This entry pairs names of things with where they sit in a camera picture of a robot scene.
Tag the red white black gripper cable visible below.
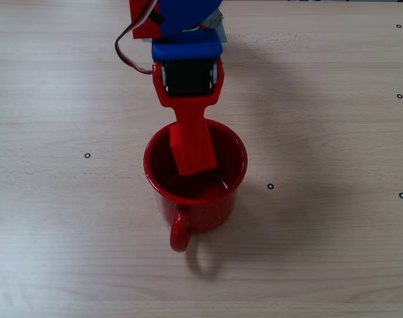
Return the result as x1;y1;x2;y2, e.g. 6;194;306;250
114;0;161;76

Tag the red enamel mug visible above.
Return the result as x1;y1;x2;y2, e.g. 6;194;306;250
143;118;249;254

